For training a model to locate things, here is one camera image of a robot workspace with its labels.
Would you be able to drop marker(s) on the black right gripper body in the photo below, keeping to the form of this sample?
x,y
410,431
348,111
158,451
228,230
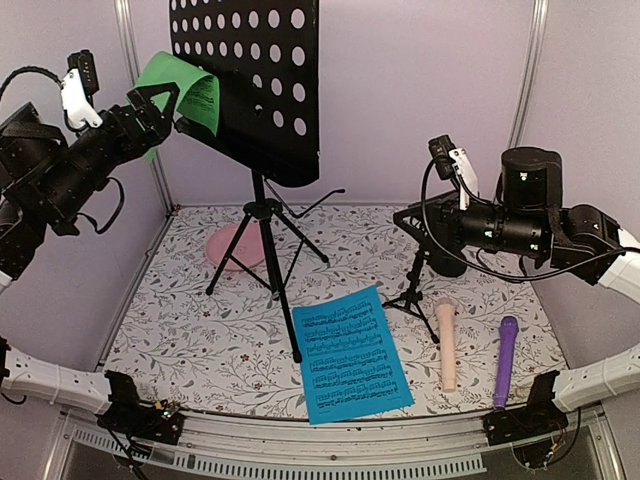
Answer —
x,y
445,212

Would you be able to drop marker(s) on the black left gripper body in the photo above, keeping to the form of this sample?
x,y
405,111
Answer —
x,y
128,141

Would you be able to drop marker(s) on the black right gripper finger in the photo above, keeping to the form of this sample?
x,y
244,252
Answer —
x,y
416,230
415,210

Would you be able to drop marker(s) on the black round-base mic stand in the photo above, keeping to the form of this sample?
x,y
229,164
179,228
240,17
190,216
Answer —
x,y
446,266

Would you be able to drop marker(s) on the green paper sheet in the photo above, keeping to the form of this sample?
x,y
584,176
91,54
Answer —
x,y
199,91

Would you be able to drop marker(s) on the black shock mount tripod stand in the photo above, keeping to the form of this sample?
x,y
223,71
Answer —
x,y
409,300

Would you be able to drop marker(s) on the pink beige microphone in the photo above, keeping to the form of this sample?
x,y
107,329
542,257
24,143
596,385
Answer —
x,y
445,314

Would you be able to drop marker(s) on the black perforated music stand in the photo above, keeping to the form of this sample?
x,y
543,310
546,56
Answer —
x,y
266,57

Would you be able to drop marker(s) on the blue sheet music paper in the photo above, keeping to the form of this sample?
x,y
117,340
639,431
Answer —
x,y
350,365

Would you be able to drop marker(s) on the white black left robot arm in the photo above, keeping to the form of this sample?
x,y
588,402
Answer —
x,y
45,183

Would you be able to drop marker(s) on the purple microphone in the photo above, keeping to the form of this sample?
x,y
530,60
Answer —
x,y
508,331

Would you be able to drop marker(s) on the pink round plate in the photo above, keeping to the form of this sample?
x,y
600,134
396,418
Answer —
x,y
249,249

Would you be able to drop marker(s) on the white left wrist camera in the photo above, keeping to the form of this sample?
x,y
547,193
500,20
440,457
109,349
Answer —
x,y
79,113

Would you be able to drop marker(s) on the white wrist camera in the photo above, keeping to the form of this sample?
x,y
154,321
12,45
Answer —
x,y
79,113
466,177

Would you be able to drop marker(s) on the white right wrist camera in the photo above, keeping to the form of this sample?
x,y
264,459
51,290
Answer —
x,y
466,177

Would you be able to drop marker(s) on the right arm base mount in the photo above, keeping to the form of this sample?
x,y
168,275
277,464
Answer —
x,y
539,416

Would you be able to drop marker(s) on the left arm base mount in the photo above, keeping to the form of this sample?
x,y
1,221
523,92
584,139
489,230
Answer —
x,y
159,421

